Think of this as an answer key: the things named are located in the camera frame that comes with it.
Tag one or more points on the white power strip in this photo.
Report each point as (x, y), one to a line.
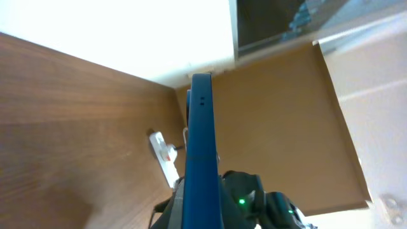
(166, 155)

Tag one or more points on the blue screen Galaxy smartphone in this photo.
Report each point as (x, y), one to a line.
(202, 201)

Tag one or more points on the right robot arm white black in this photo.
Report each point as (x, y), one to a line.
(244, 204)

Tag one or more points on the brown cardboard box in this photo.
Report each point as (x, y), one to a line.
(280, 118)

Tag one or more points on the dark window pane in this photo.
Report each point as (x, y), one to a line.
(263, 23)

